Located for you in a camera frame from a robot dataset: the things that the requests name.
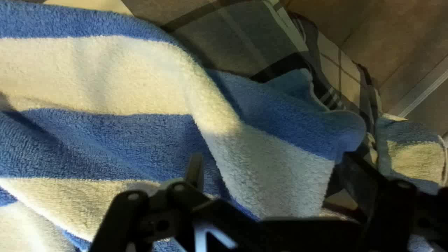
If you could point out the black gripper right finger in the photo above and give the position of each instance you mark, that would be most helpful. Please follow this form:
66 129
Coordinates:
385 206

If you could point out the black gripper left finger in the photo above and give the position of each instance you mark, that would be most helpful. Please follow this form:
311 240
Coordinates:
136 220

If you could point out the blue white striped towel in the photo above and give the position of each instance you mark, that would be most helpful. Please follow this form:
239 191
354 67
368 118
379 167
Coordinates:
95 102

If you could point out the blue plaid bedspread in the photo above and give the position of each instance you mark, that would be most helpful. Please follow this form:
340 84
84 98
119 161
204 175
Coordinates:
260 39

